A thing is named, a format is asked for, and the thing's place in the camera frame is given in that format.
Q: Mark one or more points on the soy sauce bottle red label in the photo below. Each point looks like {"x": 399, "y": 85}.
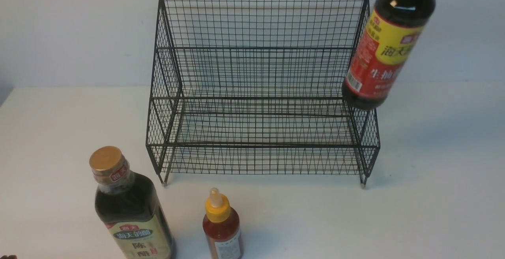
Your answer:
{"x": 391, "y": 32}

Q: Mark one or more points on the small chili sauce bottle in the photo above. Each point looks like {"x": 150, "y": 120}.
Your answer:
{"x": 221, "y": 225}

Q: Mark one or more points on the dark vinegar bottle gold cap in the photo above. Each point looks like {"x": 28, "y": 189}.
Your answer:
{"x": 127, "y": 204}

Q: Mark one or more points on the dark object at corner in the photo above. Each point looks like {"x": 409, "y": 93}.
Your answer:
{"x": 9, "y": 257}

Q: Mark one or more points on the black wire mesh rack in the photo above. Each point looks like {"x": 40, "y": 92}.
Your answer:
{"x": 253, "y": 87}

